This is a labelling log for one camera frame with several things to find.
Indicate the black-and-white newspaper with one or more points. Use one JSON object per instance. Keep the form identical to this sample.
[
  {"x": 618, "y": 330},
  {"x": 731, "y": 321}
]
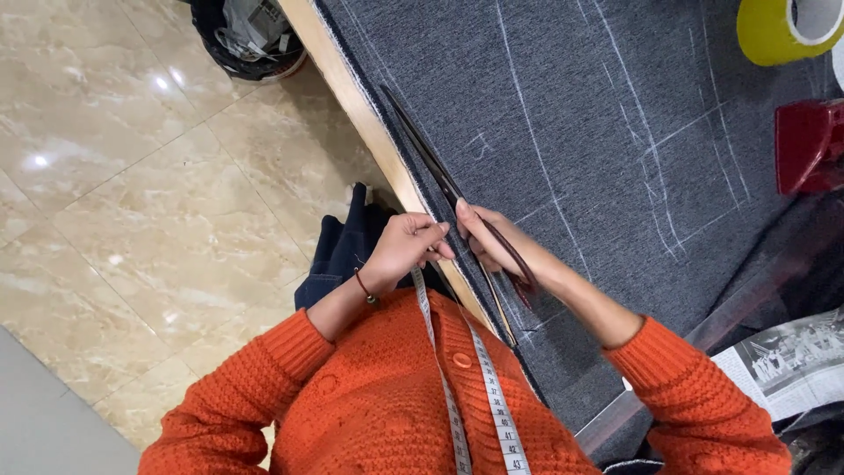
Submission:
[{"x": 784, "y": 369}]

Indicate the long dark tailor scissors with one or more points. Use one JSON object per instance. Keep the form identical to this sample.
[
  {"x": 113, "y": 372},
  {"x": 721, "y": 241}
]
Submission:
[{"x": 428, "y": 161}]

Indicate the black waste bin with scraps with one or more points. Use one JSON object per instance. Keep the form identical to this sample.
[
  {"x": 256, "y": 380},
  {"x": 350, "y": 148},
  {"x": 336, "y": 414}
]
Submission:
[{"x": 247, "y": 39}]

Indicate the orange cardigan button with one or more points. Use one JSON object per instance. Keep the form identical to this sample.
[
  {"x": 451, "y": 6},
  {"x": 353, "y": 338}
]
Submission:
[{"x": 462, "y": 360}]

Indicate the navy blue trousers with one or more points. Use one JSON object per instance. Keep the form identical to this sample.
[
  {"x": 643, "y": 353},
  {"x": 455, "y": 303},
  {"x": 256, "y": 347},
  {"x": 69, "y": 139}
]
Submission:
[{"x": 343, "y": 251}]

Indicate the grey chalk-marked fabric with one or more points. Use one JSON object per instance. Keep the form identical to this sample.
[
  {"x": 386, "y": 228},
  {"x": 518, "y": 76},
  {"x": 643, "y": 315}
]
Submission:
[{"x": 593, "y": 132}]

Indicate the red glossy object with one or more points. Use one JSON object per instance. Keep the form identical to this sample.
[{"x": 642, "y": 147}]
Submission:
[{"x": 808, "y": 145}]

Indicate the person's right hand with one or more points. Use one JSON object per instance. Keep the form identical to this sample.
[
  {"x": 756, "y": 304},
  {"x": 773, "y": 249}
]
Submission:
[{"x": 508, "y": 247}]

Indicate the person's left hand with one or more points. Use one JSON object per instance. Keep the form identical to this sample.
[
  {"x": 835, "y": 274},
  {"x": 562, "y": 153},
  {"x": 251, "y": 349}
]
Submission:
[{"x": 395, "y": 251}]

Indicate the yellow adhesive tape roll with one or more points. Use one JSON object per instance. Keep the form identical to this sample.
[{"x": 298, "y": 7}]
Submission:
[{"x": 765, "y": 33}]

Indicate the orange knitted cardigan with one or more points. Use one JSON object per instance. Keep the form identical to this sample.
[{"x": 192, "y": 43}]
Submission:
[{"x": 382, "y": 409}]

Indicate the thin wooden stick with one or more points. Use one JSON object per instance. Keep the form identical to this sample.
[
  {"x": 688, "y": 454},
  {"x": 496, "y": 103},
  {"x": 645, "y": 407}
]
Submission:
[{"x": 501, "y": 310}]

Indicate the white measuring tape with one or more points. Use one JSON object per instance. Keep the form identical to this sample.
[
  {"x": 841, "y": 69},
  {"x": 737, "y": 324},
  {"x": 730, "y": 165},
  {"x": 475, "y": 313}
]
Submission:
[{"x": 492, "y": 386}]

